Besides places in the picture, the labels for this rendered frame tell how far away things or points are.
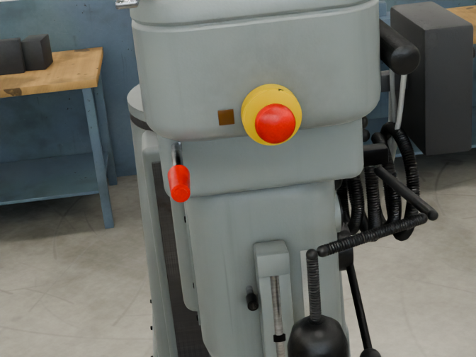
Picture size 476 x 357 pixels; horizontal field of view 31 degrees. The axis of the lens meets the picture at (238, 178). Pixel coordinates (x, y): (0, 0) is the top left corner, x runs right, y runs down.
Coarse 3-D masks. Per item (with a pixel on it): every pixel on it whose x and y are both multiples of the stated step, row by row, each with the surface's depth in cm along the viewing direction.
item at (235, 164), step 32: (320, 128) 98; (352, 128) 99; (192, 160) 98; (224, 160) 99; (256, 160) 99; (288, 160) 100; (320, 160) 100; (352, 160) 100; (192, 192) 100; (224, 192) 101
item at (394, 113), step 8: (392, 72) 138; (392, 80) 138; (392, 88) 139; (400, 88) 136; (392, 96) 140; (400, 96) 137; (392, 104) 141; (400, 104) 138; (392, 112) 142; (400, 112) 138; (392, 120) 143; (400, 120) 139; (392, 144) 142; (392, 152) 143
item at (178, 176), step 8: (176, 144) 97; (176, 152) 94; (176, 160) 92; (176, 168) 88; (184, 168) 89; (168, 176) 88; (176, 176) 86; (184, 176) 87; (176, 184) 85; (184, 184) 85; (176, 192) 84; (184, 192) 85; (176, 200) 85; (184, 200) 85
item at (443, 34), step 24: (408, 24) 137; (432, 24) 131; (456, 24) 130; (432, 48) 130; (456, 48) 131; (432, 72) 132; (456, 72) 132; (408, 96) 142; (432, 96) 133; (456, 96) 134; (408, 120) 144; (432, 120) 135; (456, 120) 135; (432, 144) 136; (456, 144) 137
